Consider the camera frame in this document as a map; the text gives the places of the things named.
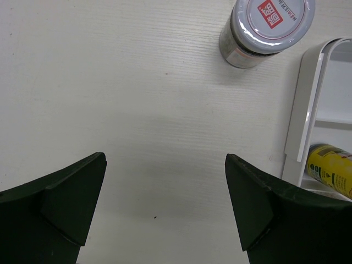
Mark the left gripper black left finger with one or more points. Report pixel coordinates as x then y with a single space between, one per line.
47 220

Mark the white three-compartment tray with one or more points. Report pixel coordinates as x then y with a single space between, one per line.
321 111

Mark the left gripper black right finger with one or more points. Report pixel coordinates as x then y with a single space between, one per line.
279 222

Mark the small yellow-label bottle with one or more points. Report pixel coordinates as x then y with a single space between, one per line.
330 166

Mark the red-lid spice jar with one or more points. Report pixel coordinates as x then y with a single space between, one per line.
257 30

